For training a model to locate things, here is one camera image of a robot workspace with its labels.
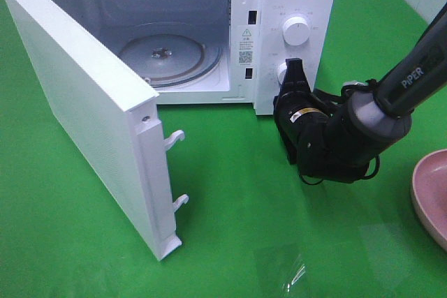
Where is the pink plate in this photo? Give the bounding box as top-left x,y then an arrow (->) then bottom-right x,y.
411,149 -> 446,251

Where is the white lower microwave knob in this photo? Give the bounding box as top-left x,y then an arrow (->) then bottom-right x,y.
277,62 -> 287,86

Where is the white upper microwave knob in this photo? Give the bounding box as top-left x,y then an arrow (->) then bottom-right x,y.
282,15 -> 311,46

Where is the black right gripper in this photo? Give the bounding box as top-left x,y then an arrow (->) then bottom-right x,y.
273,58 -> 328,164

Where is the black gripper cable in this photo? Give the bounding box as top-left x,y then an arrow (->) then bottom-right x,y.
298,81 -> 381,186

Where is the white microwave door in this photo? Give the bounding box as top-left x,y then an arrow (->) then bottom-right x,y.
6,0 -> 189,260

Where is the white microwave oven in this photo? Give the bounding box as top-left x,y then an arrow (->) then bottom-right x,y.
7,0 -> 333,115

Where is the white warning label sticker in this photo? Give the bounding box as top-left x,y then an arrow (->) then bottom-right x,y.
236,25 -> 256,66

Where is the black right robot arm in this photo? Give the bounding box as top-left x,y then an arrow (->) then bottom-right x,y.
273,8 -> 446,183

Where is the green table cloth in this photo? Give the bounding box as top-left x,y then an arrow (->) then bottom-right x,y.
1,5 -> 446,297

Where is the white microwave knob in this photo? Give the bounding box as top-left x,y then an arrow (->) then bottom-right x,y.
277,62 -> 287,86
282,15 -> 311,46

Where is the glass microwave turntable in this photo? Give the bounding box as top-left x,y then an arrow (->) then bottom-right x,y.
119,34 -> 223,88

